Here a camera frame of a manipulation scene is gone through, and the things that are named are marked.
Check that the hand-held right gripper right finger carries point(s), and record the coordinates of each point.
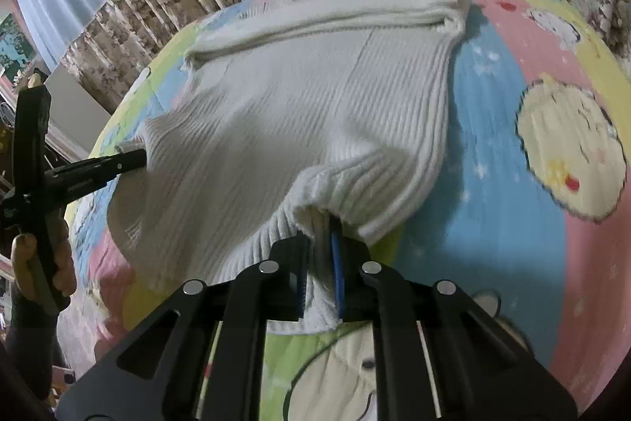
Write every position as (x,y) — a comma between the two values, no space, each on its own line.
(337,275)

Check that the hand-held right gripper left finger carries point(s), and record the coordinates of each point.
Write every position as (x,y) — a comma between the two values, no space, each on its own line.
(288,265)

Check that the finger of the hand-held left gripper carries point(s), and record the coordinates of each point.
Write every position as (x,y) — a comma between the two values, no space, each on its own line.
(98,167)

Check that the white ribbed knit sweater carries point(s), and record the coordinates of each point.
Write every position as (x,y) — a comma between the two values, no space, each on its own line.
(296,105)

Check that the person's left forearm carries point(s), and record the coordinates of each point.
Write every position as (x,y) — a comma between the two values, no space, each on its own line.
(29,342)

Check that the person's left hand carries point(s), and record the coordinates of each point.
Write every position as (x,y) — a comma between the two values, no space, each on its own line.
(22,260)

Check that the grey board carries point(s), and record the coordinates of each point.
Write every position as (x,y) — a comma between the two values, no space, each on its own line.
(74,105)

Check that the cartoon printed pastel blanket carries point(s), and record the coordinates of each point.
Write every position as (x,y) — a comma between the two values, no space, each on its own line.
(517,253)

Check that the wall poster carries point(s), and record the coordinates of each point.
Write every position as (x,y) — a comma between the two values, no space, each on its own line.
(15,46)

